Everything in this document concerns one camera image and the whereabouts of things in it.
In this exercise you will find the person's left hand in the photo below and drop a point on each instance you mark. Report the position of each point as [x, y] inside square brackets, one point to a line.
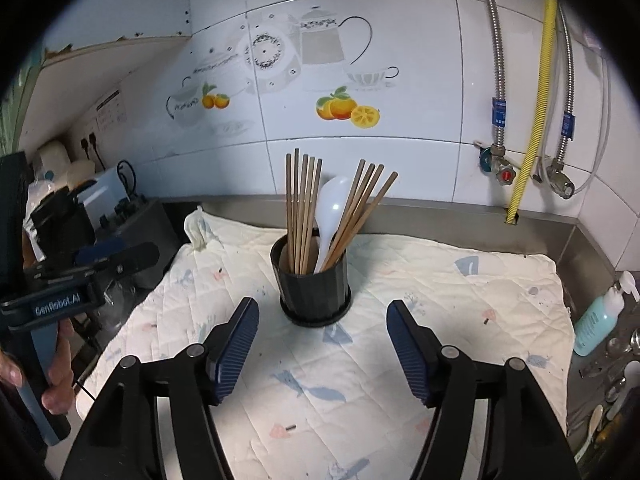
[59, 398]

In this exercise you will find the red handled water valve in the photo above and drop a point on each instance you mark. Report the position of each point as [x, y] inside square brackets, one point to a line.
[492, 160]

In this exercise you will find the white quilted patterned cloth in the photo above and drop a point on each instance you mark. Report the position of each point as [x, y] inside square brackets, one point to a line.
[333, 402]

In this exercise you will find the chrome angle valve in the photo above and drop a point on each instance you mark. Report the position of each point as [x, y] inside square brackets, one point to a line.
[550, 172]

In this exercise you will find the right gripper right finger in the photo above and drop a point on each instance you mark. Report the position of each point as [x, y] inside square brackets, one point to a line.
[418, 352]

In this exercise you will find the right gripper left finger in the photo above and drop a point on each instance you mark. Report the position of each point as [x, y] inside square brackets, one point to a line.
[227, 347]

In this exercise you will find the black utensil holder cup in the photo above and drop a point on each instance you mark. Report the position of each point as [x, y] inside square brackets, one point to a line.
[311, 300]

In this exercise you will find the white plastic spoon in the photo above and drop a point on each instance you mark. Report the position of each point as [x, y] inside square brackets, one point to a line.
[329, 212]

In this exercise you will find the teal soap pump bottle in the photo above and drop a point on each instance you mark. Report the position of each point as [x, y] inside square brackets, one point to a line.
[601, 316]

